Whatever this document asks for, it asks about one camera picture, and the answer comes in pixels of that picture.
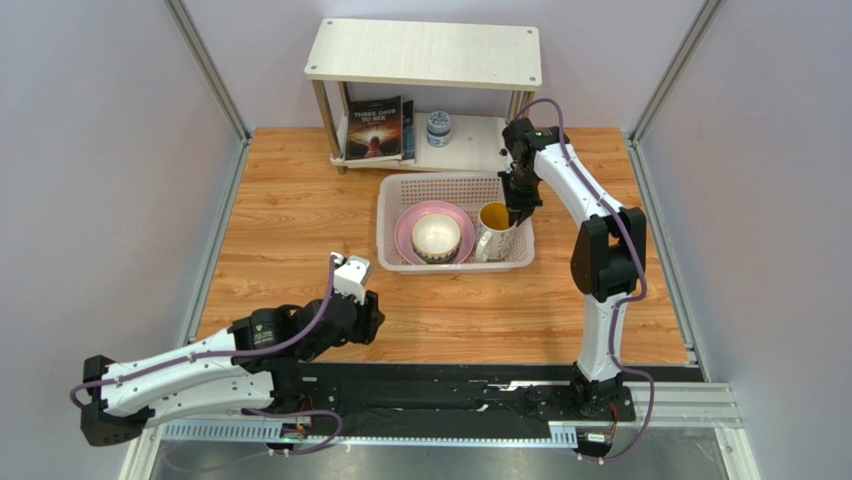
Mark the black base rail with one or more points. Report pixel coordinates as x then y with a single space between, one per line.
457 404

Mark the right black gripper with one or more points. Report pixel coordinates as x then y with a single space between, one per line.
521 199

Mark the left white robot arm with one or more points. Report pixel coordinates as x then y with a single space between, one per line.
252 366

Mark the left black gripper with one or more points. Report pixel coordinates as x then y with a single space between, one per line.
370 318

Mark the patterned mug yellow interior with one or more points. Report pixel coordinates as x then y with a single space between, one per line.
495 233

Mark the white bowl yellow rim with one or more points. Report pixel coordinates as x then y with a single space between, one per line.
436 238

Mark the dark paperback book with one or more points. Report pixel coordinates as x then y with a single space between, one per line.
374 131

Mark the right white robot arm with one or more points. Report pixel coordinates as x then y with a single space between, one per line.
608 260

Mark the white two-tier shelf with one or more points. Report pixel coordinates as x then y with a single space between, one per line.
425 54

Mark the white plastic perforated bin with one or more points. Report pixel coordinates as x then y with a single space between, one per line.
467 190

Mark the pink plastic plate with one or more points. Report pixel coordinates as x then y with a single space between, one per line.
407 220

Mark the blue white ceramic jar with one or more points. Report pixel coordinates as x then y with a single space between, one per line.
439 128

